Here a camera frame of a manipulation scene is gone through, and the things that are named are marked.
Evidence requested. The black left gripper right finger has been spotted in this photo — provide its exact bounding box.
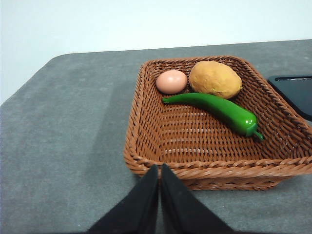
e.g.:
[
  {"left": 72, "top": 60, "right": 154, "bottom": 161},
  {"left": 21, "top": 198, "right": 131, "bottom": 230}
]
[{"left": 159, "top": 163, "right": 234, "bottom": 234}]

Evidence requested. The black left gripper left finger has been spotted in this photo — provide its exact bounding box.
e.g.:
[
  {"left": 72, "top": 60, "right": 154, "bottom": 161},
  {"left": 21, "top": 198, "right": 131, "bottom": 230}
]
[{"left": 86, "top": 164, "right": 159, "bottom": 234}]

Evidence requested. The brown wicker basket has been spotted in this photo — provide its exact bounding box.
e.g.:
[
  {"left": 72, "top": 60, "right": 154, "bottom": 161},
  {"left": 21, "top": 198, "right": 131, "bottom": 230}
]
[{"left": 123, "top": 55, "right": 312, "bottom": 191}]

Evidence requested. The green chili pepper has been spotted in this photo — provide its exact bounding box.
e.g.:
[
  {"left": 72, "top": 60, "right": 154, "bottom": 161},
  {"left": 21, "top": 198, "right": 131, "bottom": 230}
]
[{"left": 162, "top": 92, "right": 264, "bottom": 141}]

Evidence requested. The pale brown egg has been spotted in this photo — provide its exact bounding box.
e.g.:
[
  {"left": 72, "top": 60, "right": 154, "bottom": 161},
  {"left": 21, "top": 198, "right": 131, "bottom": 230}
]
[{"left": 156, "top": 70, "right": 188, "bottom": 94}]

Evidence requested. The orange-yellow potato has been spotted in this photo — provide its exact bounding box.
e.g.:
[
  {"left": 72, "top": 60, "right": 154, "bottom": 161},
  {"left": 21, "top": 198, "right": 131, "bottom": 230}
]
[{"left": 189, "top": 60, "right": 243, "bottom": 99}]

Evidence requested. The black rectangular tray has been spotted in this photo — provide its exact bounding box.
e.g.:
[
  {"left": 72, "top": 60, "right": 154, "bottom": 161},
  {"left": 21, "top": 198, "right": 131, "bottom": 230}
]
[{"left": 267, "top": 75, "right": 312, "bottom": 121}]

